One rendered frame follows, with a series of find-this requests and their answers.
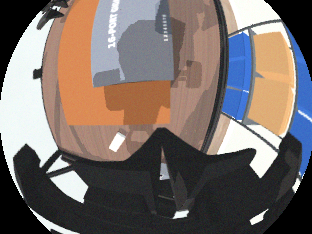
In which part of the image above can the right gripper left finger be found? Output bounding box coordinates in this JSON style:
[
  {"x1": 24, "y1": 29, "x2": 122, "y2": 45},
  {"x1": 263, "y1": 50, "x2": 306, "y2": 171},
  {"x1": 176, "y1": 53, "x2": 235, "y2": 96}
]
[{"x1": 72, "y1": 128, "x2": 162, "y2": 214}]

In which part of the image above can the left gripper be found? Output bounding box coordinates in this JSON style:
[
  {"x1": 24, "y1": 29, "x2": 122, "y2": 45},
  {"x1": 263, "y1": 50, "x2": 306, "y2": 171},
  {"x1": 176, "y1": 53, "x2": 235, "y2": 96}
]
[{"x1": 36, "y1": 0, "x2": 68, "y2": 30}]

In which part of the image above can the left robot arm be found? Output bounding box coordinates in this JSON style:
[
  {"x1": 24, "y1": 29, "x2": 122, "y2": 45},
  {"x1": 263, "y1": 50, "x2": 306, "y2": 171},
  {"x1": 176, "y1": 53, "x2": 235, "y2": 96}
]
[{"x1": 48, "y1": 0, "x2": 56, "y2": 6}]

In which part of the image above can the brown wooden stand with white legs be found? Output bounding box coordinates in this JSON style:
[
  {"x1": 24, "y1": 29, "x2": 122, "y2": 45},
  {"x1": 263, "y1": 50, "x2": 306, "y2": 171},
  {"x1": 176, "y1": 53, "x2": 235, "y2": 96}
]
[{"x1": 58, "y1": 0, "x2": 170, "y2": 125}]

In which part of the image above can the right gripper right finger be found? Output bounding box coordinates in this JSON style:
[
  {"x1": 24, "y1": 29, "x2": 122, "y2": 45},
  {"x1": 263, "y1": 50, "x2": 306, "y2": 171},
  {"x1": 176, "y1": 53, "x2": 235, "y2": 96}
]
[{"x1": 161, "y1": 127, "x2": 257, "y2": 212}]

